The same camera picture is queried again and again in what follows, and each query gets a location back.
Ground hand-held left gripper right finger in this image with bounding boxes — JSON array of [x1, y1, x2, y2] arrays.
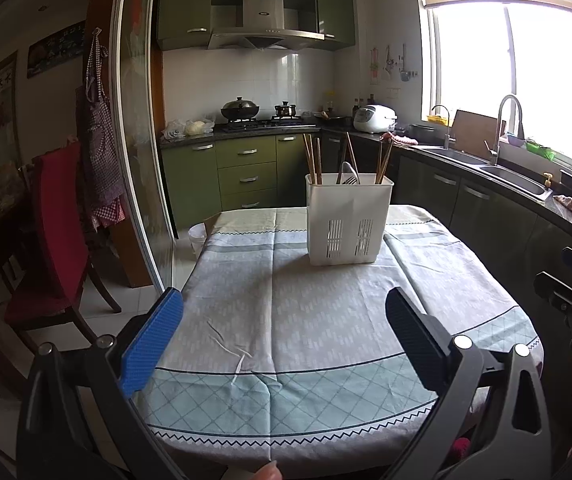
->
[[385, 286, 554, 480]]

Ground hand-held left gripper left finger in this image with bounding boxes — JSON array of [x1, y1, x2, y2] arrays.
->
[[16, 286, 189, 480]]

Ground white plastic utensil holder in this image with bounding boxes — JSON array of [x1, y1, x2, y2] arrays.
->
[[306, 172, 394, 267]]

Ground black kitchen countertop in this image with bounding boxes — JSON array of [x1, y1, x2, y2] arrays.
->
[[160, 127, 572, 246]]

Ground steel double sink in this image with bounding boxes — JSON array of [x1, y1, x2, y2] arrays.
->
[[418, 146, 553, 201]]

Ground white trash bin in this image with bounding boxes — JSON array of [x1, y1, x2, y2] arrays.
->
[[188, 225, 207, 261]]

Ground pink patterned clothing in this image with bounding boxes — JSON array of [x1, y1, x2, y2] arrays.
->
[[448, 437, 474, 461]]

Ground green bowl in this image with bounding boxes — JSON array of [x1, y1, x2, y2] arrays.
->
[[525, 140, 557, 162]]

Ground patterned grey green tablecloth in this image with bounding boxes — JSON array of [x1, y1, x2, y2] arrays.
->
[[138, 205, 544, 476]]

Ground wooden cutting board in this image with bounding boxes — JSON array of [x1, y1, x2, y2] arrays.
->
[[452, 110, 507, 160]]

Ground tall steel faucet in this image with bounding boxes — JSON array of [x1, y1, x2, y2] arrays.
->
[[484, 95, 524, 167]]

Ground green lower cabinets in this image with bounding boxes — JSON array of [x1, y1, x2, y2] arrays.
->
[[161, 132, 321, 233]]

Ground green cabinets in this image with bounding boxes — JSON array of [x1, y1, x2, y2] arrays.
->
[[156, 0, 357, 52], [161, 132, 321, 233]]

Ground small steel faucet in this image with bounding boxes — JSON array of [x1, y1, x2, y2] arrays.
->
[[431, 105, 454, 150]]

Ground kitchen window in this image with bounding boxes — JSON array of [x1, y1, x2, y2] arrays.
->
[[423, 2, 572, 168]]

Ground red cloth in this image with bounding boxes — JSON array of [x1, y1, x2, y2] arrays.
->
[[381, 131, 419, 147]]

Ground black pot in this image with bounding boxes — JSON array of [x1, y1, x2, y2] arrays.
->
[[409, 124, 439, 143]]

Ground glass sliding door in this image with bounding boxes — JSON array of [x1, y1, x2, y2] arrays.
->
[[110, 0, 179, 293]]

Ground checked hanging apron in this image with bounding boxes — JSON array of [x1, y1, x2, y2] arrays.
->
[[76, 27, 126, 231]]

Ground plastic bag with pale food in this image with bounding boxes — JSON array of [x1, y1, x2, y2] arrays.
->
[[183, 116, 215, 137]]

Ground white rice cooker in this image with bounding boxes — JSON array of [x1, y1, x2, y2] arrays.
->
[[353, 105, 397, 134]]

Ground black frying pan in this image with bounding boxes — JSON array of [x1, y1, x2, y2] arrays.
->
[[314, 110, 351, 126]]

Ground black gas stove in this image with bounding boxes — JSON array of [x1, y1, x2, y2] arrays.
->
[[221, 116, 317, 133]]

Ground black wok with lid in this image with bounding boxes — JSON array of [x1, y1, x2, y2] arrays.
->
[[221, 96, 261, 123]]

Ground hanging metal ladle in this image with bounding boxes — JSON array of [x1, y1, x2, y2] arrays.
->
[[398, 42, 417, 82]]

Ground steel range hood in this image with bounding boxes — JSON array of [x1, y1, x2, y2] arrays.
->
[[208, 0, 325, 51]]

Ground green upper cabinets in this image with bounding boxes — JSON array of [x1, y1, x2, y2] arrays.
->
[[156, 0, 357, 52]]

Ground dark wall poster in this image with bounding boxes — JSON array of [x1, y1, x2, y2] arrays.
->
[[26, 20, 86, 79]]

